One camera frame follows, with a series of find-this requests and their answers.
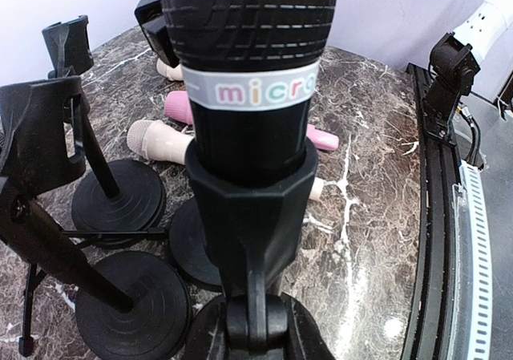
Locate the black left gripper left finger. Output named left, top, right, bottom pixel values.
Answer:
left=184, top=296, right=228, bottom=360

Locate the round-base stand of tall beige mic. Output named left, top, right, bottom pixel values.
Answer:
left=1, top=76, right=192, bottom=359

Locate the beige microphone round head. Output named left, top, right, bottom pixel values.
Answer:
left=156, top=58, right=184, bottom=82

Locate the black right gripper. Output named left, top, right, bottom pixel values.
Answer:
left=134, top=0, right=180, bottom=67

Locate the pink microphone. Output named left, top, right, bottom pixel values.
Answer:
left=164, top=91, right=341, bottom=152

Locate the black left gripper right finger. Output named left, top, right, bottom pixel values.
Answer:
left=281, top=293, right=334, bottom=360

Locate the tall beige microphone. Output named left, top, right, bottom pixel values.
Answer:
left=126, top=119, right=325, bottom=202

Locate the black stand with textured grip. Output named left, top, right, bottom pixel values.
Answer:
left=186, top=141, right=318, bottom=359

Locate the black toy microphone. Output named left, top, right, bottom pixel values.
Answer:
left=161, top=0, right=337, bottom=188

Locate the black tripod mic stand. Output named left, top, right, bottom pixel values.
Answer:
left=10, top=227, right=164, bottom=358

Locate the black clip mic stand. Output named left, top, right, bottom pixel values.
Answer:
left=168, top=198, right=222, bottom=293

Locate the black front rail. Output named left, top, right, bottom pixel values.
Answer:
left=401, top=63, right=483, bottom=359

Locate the white slotted cable duct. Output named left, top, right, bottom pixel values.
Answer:
left=448, top=162, right=493, bottom=359

